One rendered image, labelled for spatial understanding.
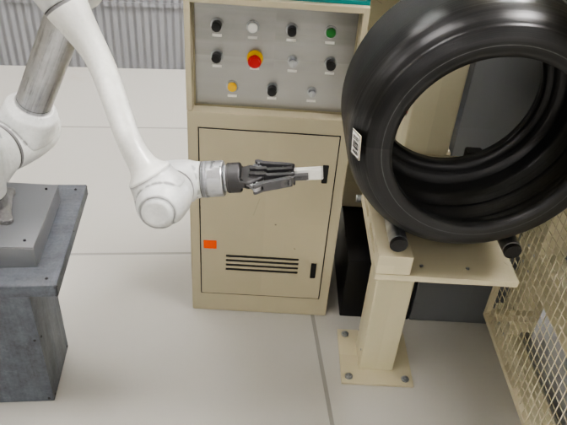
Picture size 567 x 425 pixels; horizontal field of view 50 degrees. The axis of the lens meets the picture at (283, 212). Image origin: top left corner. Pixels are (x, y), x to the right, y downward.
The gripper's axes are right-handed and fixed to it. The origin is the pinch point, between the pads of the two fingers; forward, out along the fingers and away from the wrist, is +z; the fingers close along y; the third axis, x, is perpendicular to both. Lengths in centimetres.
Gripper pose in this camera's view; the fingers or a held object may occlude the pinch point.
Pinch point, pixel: (309, 173)
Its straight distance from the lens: 149.7
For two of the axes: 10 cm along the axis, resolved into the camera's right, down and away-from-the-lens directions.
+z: 10.0, -0.5, -0.6
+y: 0.2, -5.8, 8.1
